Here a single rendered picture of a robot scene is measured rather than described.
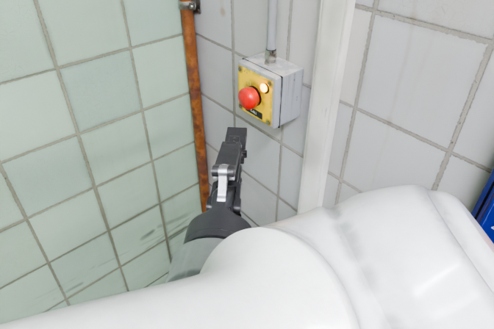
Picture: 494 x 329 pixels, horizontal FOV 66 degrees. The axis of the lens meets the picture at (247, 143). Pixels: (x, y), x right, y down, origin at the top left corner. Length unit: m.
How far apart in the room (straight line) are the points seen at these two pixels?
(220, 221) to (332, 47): 0.33
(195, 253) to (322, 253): 0.20
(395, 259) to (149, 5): 0.76
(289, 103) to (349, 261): 0.52
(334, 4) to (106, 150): 0.60
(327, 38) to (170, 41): 0.42
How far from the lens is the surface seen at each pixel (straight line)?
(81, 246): 1.07
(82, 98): 0.86
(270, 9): 0.64
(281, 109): 0.66
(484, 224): 0.57
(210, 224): 0.39
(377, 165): 0.65
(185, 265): 0.36
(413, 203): 0.19
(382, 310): 0.18
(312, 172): 0.73
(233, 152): 0.46
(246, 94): 0.65
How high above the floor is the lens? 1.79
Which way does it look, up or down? 36 degrees down
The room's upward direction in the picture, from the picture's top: straight up
